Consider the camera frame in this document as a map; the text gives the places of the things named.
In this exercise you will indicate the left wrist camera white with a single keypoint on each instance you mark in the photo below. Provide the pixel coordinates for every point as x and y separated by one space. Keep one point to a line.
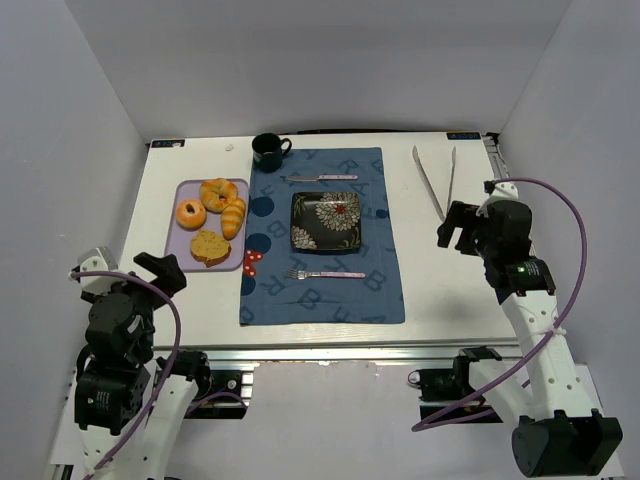
98 259

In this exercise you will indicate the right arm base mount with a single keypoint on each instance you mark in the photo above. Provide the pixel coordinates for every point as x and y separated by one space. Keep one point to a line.
436 389

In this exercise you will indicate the left corner label sticker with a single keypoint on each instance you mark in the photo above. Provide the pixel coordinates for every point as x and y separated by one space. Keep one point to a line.
167 143

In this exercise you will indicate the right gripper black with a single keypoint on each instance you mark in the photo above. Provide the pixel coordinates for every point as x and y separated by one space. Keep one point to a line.
463 230

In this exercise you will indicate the brown bread slice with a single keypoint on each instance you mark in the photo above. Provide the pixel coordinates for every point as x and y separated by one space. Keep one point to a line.
209 248

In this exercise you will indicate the blue letter-print placemat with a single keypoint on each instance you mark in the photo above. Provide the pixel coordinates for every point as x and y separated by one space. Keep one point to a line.
268 297

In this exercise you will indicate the right corner label sticker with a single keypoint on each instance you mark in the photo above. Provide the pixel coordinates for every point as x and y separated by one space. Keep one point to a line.
463 136

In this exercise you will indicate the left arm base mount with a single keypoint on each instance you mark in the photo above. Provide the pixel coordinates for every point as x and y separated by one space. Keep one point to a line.
233 389

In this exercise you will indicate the striped croissant bread roll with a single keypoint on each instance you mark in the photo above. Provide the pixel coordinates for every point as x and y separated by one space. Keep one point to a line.
232 218

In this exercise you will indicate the pink-handled fork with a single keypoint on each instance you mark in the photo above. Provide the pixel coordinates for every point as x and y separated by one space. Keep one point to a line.
303 275

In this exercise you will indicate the lavender plastic tray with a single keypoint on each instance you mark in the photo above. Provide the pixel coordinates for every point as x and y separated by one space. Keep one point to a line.
178 239

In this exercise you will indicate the dark blue mug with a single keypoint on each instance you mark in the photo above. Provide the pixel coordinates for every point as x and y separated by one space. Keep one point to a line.
268 151

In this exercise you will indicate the metal tongs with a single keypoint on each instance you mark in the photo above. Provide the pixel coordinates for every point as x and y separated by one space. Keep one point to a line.
441 210

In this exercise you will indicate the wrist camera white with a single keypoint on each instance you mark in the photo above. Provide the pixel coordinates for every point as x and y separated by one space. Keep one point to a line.
98 259
497 190

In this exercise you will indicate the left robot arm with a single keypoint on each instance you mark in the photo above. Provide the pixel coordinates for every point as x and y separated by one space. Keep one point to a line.
129 404

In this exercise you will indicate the twisted bagel bread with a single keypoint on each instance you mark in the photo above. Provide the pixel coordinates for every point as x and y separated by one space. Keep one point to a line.
217 194

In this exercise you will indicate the pink-handled table knife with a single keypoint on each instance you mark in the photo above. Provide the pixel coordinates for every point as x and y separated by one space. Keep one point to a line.
321 178

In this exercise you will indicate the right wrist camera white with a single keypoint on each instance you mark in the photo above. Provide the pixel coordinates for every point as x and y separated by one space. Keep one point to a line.
497 190

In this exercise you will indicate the round glazed donut bread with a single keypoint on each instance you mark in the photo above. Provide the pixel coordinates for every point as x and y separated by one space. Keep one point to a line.
190 214

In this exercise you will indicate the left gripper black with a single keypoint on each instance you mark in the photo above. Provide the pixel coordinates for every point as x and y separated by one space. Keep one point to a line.
160 275

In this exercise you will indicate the corner label sticker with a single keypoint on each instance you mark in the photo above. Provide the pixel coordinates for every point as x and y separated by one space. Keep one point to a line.
463 136
167 143

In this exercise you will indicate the black floral square plate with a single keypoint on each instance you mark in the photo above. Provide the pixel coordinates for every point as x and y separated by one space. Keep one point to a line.
323 222

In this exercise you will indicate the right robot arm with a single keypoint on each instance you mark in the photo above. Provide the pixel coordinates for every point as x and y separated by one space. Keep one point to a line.
558 429

